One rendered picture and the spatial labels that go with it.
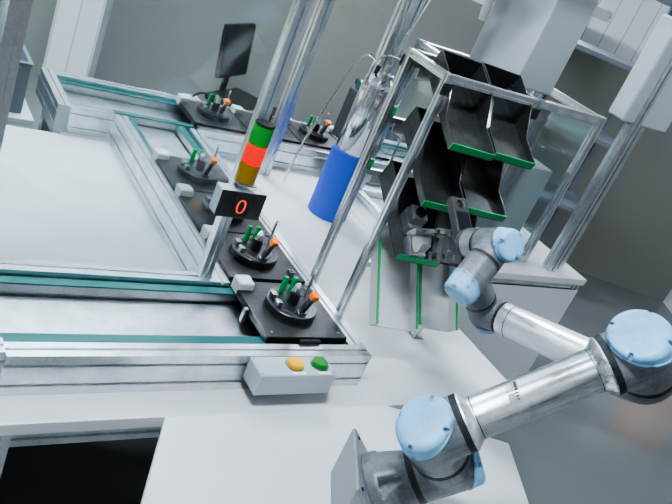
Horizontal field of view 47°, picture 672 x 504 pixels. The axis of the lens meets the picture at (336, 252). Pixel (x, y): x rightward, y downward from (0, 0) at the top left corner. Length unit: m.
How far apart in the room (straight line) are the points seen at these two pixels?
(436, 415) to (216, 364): 0.57
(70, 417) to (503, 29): 2.14
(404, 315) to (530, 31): 1.29
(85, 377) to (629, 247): 5.46
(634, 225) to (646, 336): 5.10
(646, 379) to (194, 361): 0.93
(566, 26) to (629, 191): 3.53
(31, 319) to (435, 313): 1.08
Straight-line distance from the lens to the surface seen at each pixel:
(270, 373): 1.77
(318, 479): 1.72
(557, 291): 3.54
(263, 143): 1.82
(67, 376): 1.67
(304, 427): 1.83
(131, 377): 1.71
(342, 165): 2.81
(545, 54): 2.99
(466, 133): 1.97
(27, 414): 1.64
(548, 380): 1.47
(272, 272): 2.14
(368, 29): 5.60
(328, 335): 1.97
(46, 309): 1.82
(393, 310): 2.10
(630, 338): 1.47
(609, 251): 6.59
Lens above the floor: 1.95
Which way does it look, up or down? 24 degrees down
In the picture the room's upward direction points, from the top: 24 degrees clockwise
